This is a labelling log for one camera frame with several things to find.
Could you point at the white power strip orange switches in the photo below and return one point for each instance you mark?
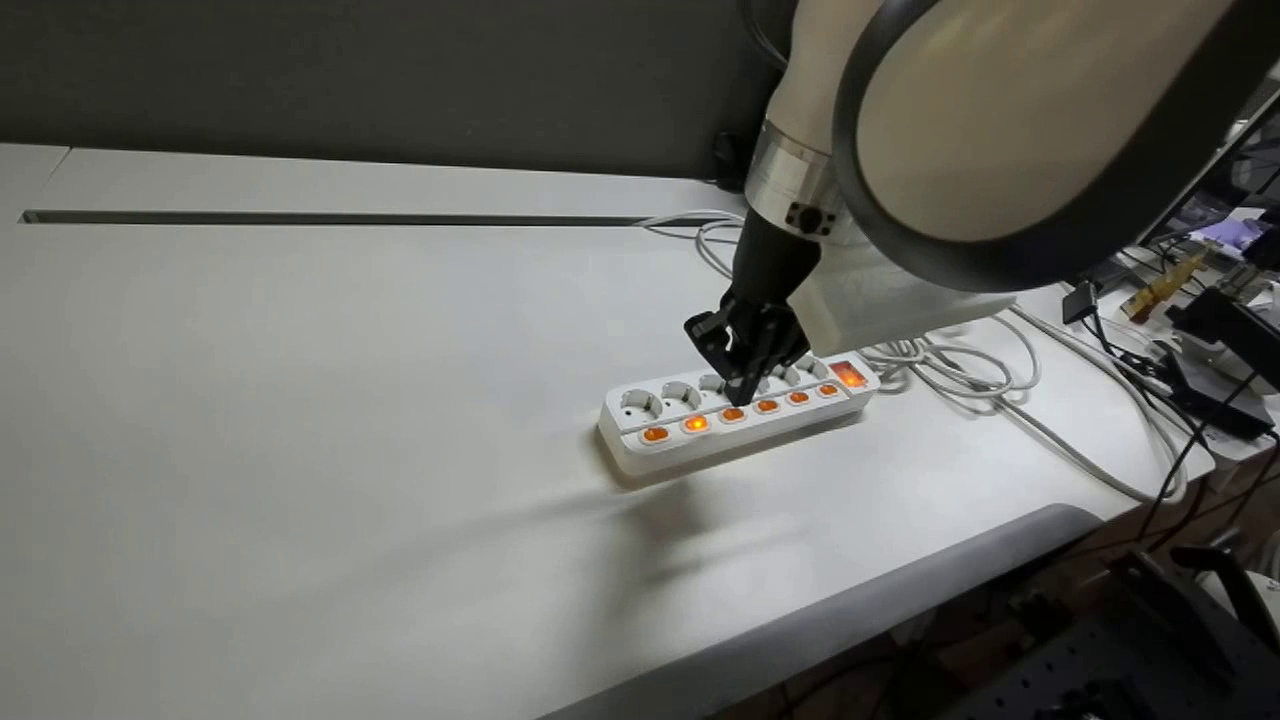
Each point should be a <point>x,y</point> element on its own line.
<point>694,445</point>

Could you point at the purple and white packet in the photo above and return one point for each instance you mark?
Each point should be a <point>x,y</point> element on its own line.
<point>1232,230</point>

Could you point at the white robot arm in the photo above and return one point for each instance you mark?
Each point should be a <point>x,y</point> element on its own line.
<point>1014,106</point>

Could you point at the yellow tool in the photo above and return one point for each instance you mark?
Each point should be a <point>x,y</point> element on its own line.
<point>1162,286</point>

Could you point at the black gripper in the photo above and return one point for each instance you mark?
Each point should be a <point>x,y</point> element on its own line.
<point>770,264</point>

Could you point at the black device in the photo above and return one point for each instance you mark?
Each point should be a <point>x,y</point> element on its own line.
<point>1232,326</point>

